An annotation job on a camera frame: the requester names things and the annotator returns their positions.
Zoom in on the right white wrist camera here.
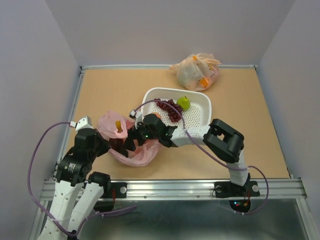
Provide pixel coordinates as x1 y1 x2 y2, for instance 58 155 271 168
129 110 143 129

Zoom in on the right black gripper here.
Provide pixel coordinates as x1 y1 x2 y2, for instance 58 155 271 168
121 118 160 152

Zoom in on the orange peach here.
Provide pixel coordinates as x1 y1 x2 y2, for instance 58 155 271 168
152 112 161 119

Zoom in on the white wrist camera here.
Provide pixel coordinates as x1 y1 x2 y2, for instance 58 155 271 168
68 115 93 132
129 110 143 129

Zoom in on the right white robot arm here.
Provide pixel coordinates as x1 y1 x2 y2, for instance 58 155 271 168
120 110 250 195

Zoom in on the green pear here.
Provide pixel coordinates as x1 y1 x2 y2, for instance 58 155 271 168
176 96 191 111

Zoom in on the orange white plastic bag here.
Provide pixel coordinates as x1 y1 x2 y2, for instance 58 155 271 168
169 53 221 92

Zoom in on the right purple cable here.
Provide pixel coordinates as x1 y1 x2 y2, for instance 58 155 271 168
133 99 270 217

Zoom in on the pink plastic bag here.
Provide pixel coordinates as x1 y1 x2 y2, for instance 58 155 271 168
97 110 161 168

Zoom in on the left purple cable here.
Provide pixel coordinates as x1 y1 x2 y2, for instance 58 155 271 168
26 121 138 237

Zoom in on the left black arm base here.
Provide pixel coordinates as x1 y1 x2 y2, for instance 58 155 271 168
101 181 128 199

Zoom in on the purple cable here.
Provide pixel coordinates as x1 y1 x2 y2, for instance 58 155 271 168
26 121 138 237
133 99 270 217

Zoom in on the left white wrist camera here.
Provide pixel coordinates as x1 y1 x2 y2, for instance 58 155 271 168
68 115 93 132

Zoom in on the dark red plum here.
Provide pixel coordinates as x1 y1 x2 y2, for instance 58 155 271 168
108 138 123 152

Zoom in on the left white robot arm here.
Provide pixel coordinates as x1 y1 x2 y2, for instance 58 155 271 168
38 127 111 240

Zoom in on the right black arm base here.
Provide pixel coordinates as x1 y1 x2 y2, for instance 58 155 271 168
211 181 260 199

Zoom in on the white perforated plastic basket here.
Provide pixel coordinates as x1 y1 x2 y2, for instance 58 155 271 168
140 87 212 128

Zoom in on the small orange fruit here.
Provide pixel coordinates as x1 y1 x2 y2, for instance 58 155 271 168
115 120 123 133

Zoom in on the aluminium front rail frame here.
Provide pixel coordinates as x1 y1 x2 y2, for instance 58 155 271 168
28 64 308 240

